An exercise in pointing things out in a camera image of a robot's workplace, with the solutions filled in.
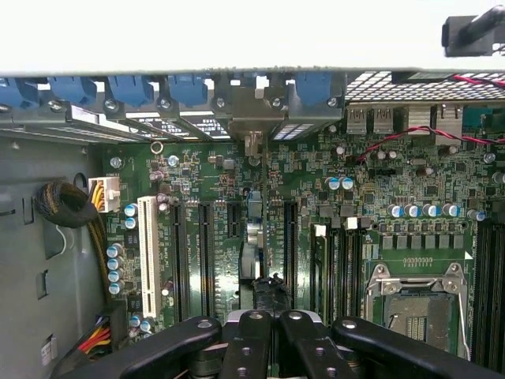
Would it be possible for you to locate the RAM slot with black latch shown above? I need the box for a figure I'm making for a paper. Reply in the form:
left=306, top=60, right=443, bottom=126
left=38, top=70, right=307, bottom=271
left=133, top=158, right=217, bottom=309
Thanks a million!
left=330, top=219, right=345, bottom=317

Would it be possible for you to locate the RAM slot with white latch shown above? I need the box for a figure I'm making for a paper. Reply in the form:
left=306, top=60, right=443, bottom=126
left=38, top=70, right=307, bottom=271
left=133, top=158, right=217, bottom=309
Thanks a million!
left=343, top=216, right=361, bottom=317

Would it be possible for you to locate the CPU socket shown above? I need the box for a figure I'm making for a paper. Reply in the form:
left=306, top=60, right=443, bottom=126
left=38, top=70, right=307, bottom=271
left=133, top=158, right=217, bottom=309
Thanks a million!
left=365, top=262, right=473, bottom=362

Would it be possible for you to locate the short black expansion slot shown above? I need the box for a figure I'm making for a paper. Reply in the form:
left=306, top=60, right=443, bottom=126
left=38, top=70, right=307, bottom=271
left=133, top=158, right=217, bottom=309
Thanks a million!
left=227, top=203, right=242, bottom=238

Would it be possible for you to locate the white expansion slot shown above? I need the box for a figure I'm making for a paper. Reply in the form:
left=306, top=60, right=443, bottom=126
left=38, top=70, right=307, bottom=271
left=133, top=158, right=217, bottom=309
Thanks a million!
left=137, top=196, right=158, bottom=319

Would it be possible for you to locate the metal locking lever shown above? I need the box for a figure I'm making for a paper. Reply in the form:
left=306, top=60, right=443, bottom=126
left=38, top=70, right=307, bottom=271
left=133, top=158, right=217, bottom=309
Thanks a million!
left=457, top=272, right=473, bottom=361

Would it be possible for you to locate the green motherboard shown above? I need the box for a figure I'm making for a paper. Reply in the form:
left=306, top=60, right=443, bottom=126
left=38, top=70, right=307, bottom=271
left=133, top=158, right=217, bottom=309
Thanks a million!
left=100, top=102, right=505, bottom=379

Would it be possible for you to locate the white power connector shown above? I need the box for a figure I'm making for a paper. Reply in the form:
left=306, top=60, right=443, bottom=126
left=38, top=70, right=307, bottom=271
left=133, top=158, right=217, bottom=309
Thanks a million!
left=88, top=175, right=121, bottom=213

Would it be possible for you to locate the open grey PC case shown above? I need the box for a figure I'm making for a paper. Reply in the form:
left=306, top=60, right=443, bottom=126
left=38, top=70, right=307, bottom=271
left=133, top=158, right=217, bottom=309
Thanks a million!
left=0, top=65, right=505, bottom=379

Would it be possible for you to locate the silver USB port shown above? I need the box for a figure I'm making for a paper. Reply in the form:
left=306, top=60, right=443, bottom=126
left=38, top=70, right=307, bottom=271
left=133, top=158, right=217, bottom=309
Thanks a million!
left=346, top=105, right=368, bottom=134
left=372, top=105, right=395, bottom=134

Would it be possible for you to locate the silver rear port housing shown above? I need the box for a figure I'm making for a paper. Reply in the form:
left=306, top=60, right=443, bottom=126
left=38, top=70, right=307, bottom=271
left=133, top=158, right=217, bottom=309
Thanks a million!
left=435, top=103, right=465, bottom=136
left=407, top=106, right=434, bottom=136

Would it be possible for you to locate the blue slot retention clip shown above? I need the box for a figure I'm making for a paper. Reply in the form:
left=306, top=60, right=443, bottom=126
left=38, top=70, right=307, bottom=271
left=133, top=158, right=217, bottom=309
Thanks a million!
left=0, top=77, right=40, bottom=112
left=166, top=73, right=209, bottom=108
left=107, top=74, right=155, bottom=108
left=47, top=76, right=99, bottom=108
left=294, top=72, right=335, bottom=107

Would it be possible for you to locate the red and yellow wire bundle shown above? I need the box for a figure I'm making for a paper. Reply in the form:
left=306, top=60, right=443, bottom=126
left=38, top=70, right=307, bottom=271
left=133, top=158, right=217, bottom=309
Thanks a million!
left=77, top=315, right=113, bottom=355

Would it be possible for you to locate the black braided cable bundle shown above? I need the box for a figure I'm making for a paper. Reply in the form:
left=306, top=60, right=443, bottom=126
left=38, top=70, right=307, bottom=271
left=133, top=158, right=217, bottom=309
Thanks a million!
left=33, top=180, right=111, bottom=305

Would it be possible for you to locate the red and black twisted wire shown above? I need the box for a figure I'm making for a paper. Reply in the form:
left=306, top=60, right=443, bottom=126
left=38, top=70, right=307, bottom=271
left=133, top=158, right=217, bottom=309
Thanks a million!
left=356, top=125, right=505, bottom=163

